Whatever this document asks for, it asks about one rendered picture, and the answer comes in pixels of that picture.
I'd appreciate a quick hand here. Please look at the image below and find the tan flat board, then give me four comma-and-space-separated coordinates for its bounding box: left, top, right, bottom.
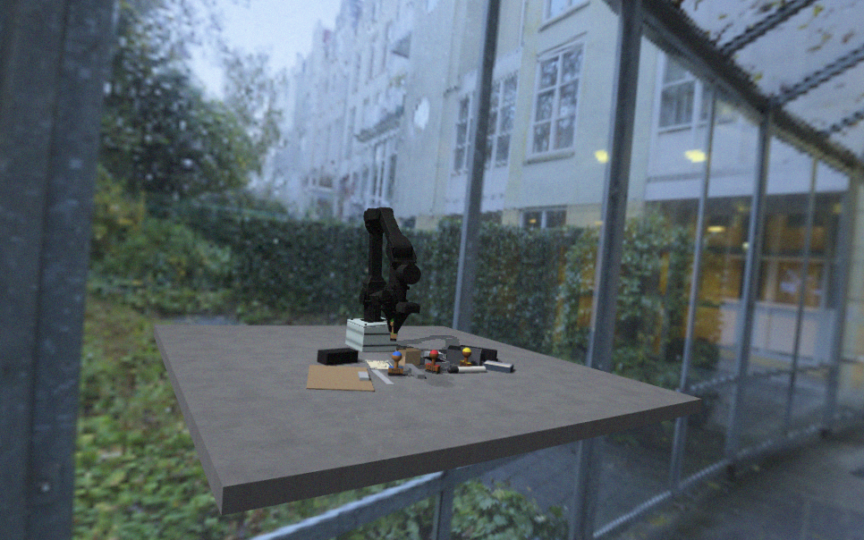
306, 365, 375, 392

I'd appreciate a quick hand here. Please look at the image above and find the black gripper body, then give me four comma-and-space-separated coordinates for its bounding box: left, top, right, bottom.
381, 281, 420, 314

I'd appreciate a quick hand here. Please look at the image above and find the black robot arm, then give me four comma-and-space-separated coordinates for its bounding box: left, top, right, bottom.
359, 207, 421, 323

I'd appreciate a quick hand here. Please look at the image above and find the cream inspection card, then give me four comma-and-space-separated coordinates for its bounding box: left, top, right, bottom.
365, 360, 392, 369

